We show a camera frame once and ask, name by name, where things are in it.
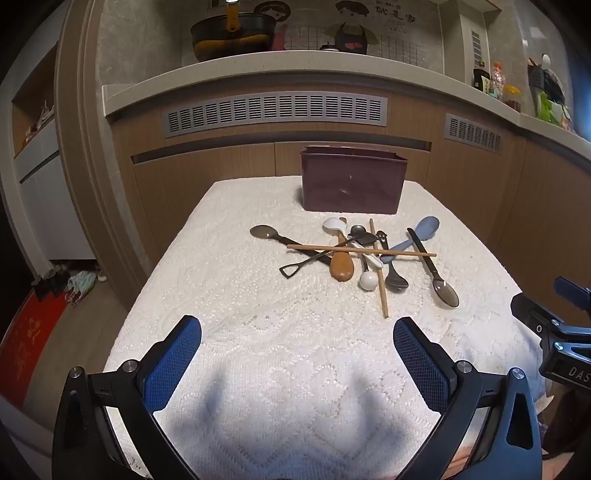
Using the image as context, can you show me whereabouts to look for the wooden spoon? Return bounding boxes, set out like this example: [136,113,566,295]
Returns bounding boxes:
[329,217,355,282]

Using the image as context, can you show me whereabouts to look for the green packets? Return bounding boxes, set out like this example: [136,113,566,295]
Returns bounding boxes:
[536,91,573,131]

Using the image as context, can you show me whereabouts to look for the black shovel-shaped spoon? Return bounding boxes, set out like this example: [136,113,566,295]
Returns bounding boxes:
[279,237,365,280]

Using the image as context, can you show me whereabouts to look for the purple plastic utensil holder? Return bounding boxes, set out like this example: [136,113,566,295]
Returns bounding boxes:
[300,145,409,215]

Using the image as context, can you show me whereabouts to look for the red floor mat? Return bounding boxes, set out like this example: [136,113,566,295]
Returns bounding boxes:
[0,286,75,409]

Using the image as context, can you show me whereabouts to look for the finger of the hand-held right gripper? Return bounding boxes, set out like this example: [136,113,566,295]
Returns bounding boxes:
[554,277,591,319]
[511,293,591,358]

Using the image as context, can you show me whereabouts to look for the blue-grey plastic spoon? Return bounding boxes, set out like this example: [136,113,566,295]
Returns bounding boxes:
[381,216,441,265]

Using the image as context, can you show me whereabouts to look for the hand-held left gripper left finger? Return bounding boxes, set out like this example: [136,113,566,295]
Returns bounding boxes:
[52,315,203,480]

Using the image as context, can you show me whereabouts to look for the black cooking pot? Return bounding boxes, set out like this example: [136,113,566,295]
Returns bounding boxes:
[191,0,278,63]

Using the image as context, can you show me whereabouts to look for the white lace tablecloth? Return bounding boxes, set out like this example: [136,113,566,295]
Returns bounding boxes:
[99,178,555,480]

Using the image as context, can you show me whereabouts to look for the white ceramic soup spoon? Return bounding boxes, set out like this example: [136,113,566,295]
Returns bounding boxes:
[322,218,385,268]

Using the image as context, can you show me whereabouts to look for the clear bottle with orange cap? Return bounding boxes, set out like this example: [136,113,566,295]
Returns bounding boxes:
[489,61,504,100]

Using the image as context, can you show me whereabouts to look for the pile of shoes and cloth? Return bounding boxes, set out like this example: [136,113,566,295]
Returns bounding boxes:
[34,261,108,306]

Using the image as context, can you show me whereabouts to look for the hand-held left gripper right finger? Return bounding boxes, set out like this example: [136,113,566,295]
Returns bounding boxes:
[392,316,543,480]

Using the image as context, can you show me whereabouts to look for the dark metal spoon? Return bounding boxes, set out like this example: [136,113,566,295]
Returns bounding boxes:
[250,224,334,265]

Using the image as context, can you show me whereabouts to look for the wooden kitchen cabinet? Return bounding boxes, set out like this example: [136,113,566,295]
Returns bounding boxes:
[111,88,591,296]

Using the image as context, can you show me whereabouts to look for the small grey vent grille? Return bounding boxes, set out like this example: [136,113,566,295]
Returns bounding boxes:
[444,113,504,153]

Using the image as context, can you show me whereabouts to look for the white shelf unit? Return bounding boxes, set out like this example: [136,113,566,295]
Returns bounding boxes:
[0,41,98,278]

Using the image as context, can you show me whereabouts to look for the white round-bowl spoon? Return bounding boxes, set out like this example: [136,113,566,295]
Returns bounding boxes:
[359,256,378,292]

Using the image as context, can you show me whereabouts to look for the large grey vent grille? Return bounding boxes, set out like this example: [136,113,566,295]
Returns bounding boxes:
[163,92,389,138]

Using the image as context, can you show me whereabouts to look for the wooden chopstick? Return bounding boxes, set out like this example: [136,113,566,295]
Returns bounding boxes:
[369,218,390,319]
[287,244,437,257]

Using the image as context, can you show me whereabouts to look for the metal spoon with smiley handle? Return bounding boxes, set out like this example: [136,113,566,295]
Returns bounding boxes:
[375,230,409,292]

